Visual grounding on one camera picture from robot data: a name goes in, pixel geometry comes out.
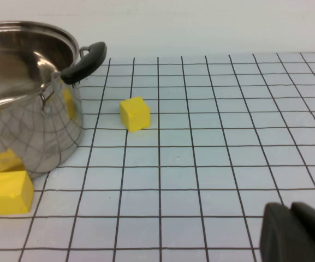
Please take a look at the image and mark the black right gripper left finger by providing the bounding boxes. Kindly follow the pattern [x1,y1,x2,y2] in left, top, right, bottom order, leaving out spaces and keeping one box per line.
[259,202,315,262]

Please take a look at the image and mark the yellow foam cube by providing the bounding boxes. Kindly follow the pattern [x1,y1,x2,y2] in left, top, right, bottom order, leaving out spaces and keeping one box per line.
[0,170,35,216]
[119,96,151,133]

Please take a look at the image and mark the stainless steel pot black handles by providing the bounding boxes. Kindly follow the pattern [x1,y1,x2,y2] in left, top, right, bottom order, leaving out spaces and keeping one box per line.
[0,20,108,189]

